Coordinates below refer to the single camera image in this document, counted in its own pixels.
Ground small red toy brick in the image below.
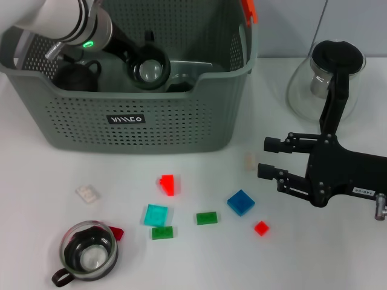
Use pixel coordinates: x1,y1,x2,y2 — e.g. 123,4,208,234
253,220,270,236

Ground red sloped toy brick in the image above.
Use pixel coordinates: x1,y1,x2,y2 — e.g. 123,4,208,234
157,174,177,197

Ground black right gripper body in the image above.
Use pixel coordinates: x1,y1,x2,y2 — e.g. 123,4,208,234
304,132,387,208

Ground grey perforated plastic storage bin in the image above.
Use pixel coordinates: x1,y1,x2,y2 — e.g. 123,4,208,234
0,0,259,155

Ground glass teacup black holder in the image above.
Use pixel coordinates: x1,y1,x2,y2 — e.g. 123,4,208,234
50,220,119,287
126,30,172,91
165,72,196,93

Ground glass pitcher black lid handle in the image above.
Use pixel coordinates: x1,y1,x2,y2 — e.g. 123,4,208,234
285,39,367,135

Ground orange bin handle clip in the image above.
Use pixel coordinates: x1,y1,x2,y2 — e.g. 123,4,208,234
241,0,258,25

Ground blue square toy plate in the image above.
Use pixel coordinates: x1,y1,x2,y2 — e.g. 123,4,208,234
226,189,256,218

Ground dark red long toy brick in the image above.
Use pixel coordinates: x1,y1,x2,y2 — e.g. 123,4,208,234
107,225,125,241

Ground white toy brick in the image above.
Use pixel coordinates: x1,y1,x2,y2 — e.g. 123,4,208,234
244,152,258,172
74,184,100,205

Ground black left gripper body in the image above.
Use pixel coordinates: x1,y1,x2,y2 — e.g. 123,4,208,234
102,27,143,63

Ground cyan square toy plate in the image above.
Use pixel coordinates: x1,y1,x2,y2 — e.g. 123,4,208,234
141,204,169,228

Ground thin grey background cable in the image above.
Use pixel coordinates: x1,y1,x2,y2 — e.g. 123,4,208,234
308,0,330,54

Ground dark clay teapot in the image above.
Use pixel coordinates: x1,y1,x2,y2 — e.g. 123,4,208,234
54,59,103,92

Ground green toy brick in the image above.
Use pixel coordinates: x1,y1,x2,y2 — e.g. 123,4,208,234
151,225,175,240
195,211,218,226

